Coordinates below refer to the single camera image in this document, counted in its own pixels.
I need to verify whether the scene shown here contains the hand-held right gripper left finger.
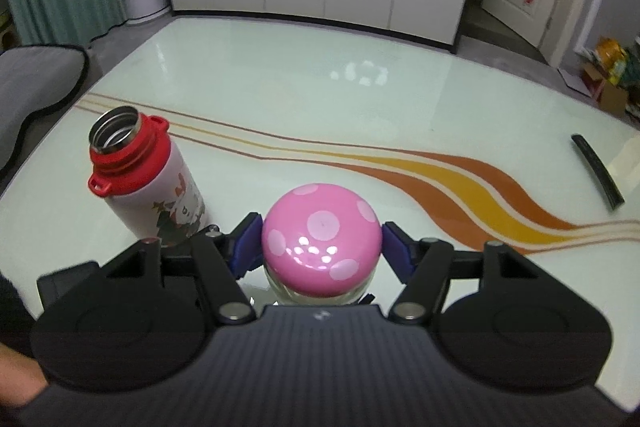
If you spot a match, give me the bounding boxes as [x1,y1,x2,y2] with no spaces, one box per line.
[102,212,263,325]

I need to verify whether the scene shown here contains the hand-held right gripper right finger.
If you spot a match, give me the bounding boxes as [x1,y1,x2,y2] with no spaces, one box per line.
[382,221,538,325]

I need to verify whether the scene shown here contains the pink spotted jar cap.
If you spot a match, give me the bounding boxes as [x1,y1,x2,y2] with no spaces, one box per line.
[261,183,383,298]

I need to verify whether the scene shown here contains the red and white thermos bottle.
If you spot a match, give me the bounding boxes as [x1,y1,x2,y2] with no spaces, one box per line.
[87,105,207,248]

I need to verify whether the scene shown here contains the person's left hand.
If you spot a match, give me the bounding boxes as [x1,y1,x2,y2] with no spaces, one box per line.
[0,344,48,408]

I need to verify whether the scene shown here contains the grey sofa cushion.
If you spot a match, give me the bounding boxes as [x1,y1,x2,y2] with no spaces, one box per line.
[0,44,91,178]

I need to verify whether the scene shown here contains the black remote control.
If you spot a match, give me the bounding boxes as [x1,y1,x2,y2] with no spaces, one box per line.
[571,134,626,210]

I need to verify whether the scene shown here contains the cardboard box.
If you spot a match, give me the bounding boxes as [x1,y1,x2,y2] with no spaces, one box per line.
[580,62,628,115]

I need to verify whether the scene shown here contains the yellow snack bag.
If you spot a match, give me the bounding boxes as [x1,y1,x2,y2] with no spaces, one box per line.
[595,37,628,85]

